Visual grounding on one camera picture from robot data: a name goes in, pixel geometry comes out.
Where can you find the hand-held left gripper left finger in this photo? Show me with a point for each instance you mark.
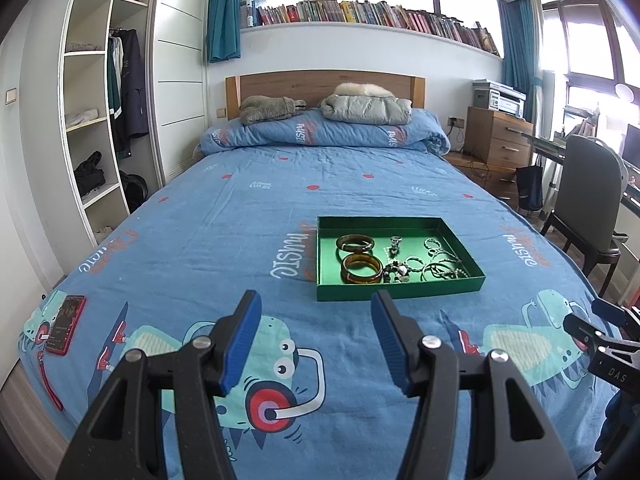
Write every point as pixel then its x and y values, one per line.
pixel 245 345

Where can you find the wooden dresser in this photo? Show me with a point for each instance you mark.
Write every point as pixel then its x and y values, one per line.
pixel 500 135

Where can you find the grey plush garment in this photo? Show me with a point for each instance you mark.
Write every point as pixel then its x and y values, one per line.
pixel 267 110

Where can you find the blue printed bedsheet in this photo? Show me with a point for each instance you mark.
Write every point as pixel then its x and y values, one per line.
pixel 225 220

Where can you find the folded blue quilt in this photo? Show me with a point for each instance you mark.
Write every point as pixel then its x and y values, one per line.
pixel 320 132

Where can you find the amber bangle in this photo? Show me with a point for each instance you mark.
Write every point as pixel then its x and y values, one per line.
pixel 362 277
pixel 355 249

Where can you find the dark blue cloth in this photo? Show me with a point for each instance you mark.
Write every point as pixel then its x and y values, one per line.
pixel 622 425

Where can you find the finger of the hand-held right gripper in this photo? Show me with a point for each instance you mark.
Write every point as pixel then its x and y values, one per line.
pixel 607 308
pixel 580 327

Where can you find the black bundle of cloth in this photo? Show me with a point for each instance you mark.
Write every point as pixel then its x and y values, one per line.
pixel 90 175

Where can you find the beige shoes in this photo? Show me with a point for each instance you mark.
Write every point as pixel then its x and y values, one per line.
pixel 105 232

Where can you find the grey chair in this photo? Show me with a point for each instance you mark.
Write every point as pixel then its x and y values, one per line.
pixel 585 185

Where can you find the wooden headboard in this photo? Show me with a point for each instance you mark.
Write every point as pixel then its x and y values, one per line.
pixel 290 85

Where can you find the teal curtain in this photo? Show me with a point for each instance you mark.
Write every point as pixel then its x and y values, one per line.
pixel 520 50
pixel 225 15

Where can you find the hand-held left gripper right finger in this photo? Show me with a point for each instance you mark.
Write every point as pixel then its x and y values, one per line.
pixel 392 350

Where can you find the wall socket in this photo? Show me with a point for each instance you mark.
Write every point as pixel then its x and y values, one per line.
pixel 456 121

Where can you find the green jewelry tray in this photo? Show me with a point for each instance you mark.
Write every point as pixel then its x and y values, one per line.
pixel 400 292

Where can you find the white wardrobe door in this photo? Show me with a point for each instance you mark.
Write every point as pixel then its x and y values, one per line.
pixel 180 100

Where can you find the white open shelf unit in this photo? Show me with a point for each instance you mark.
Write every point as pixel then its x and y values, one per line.
pixel 102 199

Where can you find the brown framed window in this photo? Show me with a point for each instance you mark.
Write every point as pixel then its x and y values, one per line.
pixel 590 45

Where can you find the row of books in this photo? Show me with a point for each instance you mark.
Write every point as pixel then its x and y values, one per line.
pixel 375 12

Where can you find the folded light cloth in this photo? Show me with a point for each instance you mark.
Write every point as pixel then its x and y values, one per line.
pixel 84 117

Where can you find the dark monitor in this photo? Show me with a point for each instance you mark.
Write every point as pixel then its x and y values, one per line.
pixel 632 145

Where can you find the wooden nightstand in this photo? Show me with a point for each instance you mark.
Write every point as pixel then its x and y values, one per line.
pixel 465 162

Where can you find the white fur cushion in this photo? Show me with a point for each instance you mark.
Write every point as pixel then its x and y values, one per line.
pixel 362 89

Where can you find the white and green hanging garment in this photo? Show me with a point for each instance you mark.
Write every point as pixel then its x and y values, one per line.
pixel 115 75

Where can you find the folded grey cloth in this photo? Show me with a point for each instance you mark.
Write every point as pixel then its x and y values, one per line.
pixel 85 46

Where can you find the stack of papers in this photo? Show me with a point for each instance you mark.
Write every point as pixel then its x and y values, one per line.
pixel 580 127

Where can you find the white desk lamp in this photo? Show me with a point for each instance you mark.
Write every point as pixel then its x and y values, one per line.
pixel 625 92

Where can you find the black bag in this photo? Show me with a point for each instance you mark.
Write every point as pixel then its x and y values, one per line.
pixel 529 187

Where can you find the dark hanging coat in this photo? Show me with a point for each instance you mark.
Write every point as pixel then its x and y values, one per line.
pixel 132 90

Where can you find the white printer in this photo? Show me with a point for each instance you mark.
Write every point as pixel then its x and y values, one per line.
pixel 500 100

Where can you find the grey down jacket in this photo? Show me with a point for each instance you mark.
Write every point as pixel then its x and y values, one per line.
pixel 365 110

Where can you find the black backpack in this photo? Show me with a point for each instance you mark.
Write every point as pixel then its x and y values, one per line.
pixel 134 191

